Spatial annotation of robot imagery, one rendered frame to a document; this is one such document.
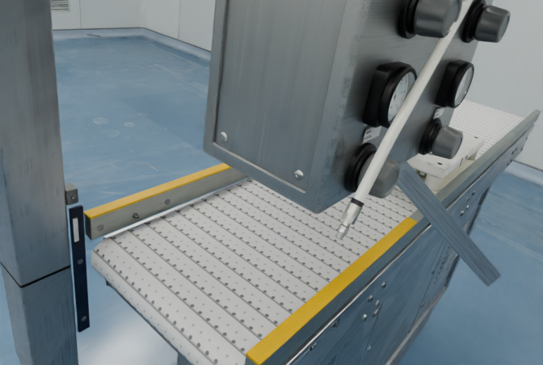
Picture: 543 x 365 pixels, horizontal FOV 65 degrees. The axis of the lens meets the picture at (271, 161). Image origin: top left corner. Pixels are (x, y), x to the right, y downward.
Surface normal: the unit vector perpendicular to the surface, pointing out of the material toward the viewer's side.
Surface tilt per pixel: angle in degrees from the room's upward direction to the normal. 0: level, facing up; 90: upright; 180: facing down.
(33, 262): 90
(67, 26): 90
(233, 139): 90
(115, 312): 0
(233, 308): 0
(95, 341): 0
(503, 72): 90
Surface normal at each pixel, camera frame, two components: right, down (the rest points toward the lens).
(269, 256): 0.14, -0.89
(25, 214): 0.75, 0.39
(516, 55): -0.64, 0.25
